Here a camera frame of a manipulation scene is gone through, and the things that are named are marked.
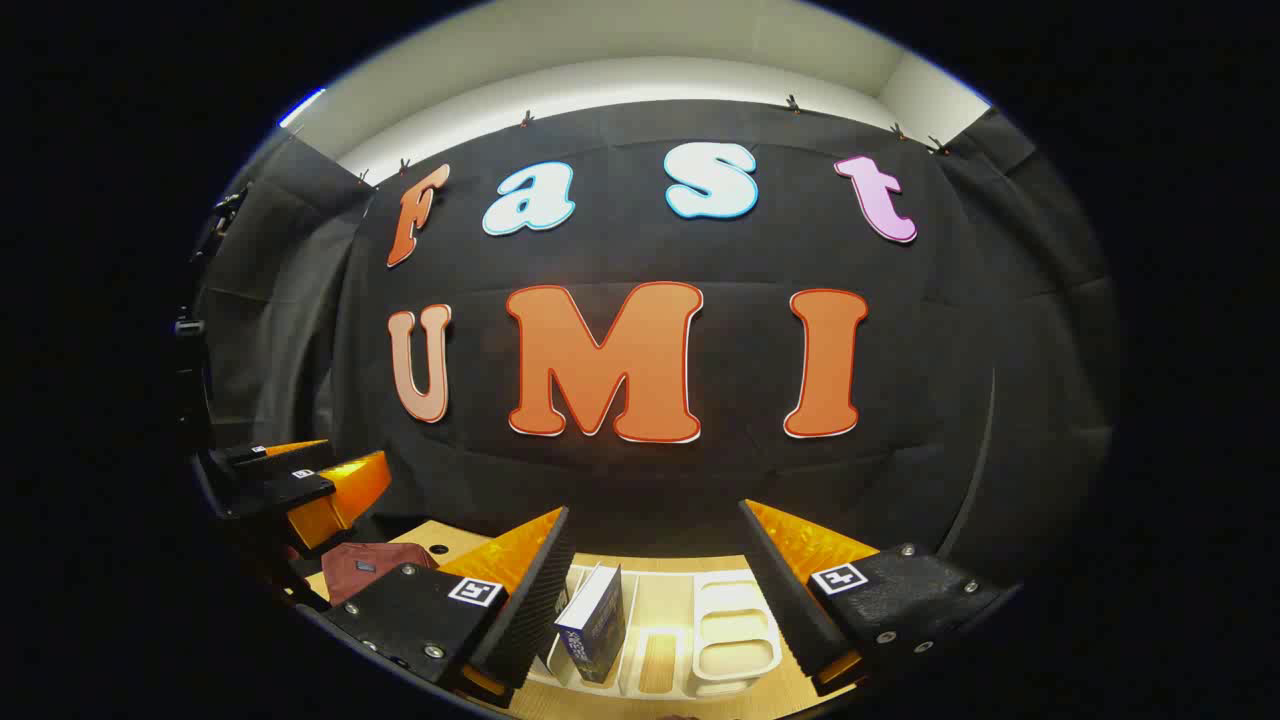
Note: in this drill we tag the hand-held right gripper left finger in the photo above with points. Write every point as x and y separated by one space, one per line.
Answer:
535 600

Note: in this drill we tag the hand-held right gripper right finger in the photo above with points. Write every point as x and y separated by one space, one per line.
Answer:
790 600

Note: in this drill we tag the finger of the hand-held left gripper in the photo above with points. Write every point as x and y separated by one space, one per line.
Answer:
275 458
270 495

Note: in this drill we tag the white plastic bookshelf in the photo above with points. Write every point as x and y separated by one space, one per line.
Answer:
735 640

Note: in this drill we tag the blue cover book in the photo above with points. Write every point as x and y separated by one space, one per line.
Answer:
600 630

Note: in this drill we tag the maroon schoolbag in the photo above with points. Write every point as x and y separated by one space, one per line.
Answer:
370 570

